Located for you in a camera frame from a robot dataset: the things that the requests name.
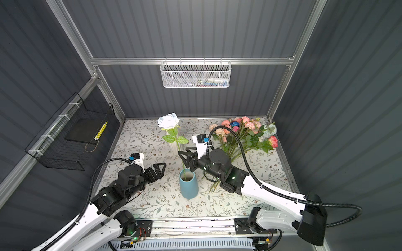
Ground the floral table mat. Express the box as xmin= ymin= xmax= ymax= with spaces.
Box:
xmin=94 ymin=118 xmax=294 ymax=219

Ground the white ribbed vase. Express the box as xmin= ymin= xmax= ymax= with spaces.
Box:
xmin=168 ymin=141 xmax=184 ymax=157

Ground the left black cable conduit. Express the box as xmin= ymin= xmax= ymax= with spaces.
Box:
xmin=37 ymin=157 xmax=133 ymax=251

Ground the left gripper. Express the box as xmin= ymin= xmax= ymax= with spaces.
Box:
xmin=126 ymin=161 xmax=165 ymax=201

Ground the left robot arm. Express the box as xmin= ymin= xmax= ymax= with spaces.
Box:
xmin=35 ymin=163 xmax=166 ymax=251

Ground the white wire basket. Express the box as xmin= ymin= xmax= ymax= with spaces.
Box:
xmin=160 ymin=62 xmax=232 ymax=88

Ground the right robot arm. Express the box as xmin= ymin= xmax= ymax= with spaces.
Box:
xmin=178 ymin=147 xmax=327 ymax=246

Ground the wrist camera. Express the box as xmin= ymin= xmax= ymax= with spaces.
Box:
xmin=192 ymin=133 xmax=209 ymax=159
xmin=129 ymin=153 xmax=145 ymax=171

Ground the right black cable conduit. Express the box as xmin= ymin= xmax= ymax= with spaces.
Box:
xmin=208 ymin=125 xmax=362 ymax=228

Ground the pile of artificial flowers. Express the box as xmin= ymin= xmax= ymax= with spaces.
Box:
xmin=208 ymin=116 xmax=281 ymax=181

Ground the blue ceramic vase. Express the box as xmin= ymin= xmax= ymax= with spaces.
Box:
xmin=179 ymin=169 xmax=199 ymax=199

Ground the black cable conduit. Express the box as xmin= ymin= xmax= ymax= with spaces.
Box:
xmin=208 ymin=125 xmax=362 ymax=228
xmin=37 ymin=157 xmax=133 ymax=251

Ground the white rose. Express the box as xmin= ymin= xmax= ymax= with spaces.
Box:
xmin=157 ymin=112 xmax=190 ymax=181

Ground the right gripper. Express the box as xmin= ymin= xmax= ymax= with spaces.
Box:
xmin=178 ymin=145 xmax=224 ymax=181

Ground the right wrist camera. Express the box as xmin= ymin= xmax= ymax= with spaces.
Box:
xmin=192 ymin=133 xmax=209 ymax=159

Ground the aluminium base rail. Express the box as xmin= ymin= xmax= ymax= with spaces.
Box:
xmin=65 ymin=214 xmax=318 ymax=242

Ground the black wire basket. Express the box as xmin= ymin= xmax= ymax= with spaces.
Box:
xmin=25 ymin=95 xmax=115 ymax=171

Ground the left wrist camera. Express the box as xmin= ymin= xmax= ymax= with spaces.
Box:
xmin=129 ymin=153 xmax=145 ymax=171

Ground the blue rose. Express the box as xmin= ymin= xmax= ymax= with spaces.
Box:
xmin=230 ymin=121 xmax=240 ymax=127

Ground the yellow marker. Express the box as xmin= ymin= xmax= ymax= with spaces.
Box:
xmin=94 ymin=121 xmax=108 ymax=141

